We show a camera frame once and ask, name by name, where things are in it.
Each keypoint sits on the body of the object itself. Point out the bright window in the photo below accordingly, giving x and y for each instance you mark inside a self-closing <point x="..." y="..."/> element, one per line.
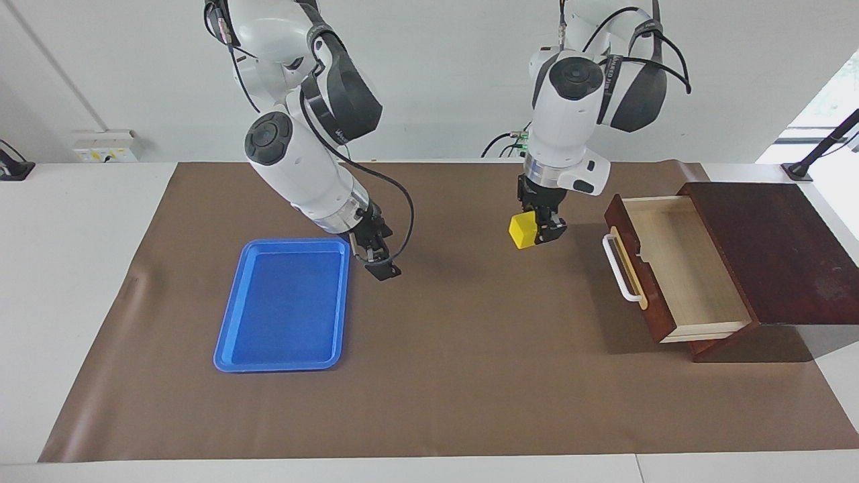
<point x="825" y="100"/>

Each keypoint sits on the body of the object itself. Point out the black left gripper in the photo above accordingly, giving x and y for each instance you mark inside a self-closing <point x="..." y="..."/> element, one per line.
<point x="540" y="196"/>

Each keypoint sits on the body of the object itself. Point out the brown table mat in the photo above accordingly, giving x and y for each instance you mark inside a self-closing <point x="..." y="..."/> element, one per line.
<point x="470" y="349"/>

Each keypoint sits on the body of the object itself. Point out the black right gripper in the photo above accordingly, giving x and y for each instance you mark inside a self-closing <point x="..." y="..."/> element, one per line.
<point x="368" y="227"/>

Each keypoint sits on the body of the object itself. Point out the dark wooden cabinet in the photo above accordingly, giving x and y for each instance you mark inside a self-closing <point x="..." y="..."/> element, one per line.
<point x="785" y="255"/>

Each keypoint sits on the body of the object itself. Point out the blue plastic tray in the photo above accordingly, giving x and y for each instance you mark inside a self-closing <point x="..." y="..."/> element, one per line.
<point x="285" y="308"/>

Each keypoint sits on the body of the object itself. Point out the white wall socket box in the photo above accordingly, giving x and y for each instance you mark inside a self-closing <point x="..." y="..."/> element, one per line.
<point x="104" y="147"/>

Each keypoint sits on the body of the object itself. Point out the yellow cube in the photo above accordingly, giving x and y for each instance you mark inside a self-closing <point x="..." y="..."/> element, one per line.
<point x="523" y="231"/>

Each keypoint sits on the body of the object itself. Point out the black angled stand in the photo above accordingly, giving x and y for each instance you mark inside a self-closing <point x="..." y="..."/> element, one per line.
<point x="822" y="147"/>

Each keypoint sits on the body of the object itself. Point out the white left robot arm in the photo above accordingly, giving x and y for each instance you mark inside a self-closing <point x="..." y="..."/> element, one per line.
<point x="570" y="107"/>

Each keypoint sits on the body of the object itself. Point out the black stand base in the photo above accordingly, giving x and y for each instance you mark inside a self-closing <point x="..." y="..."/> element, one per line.
<point x="13" y="169"/>

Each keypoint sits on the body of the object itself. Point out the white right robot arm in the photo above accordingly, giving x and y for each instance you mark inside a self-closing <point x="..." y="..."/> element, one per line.
<point x="305" y="161"/>

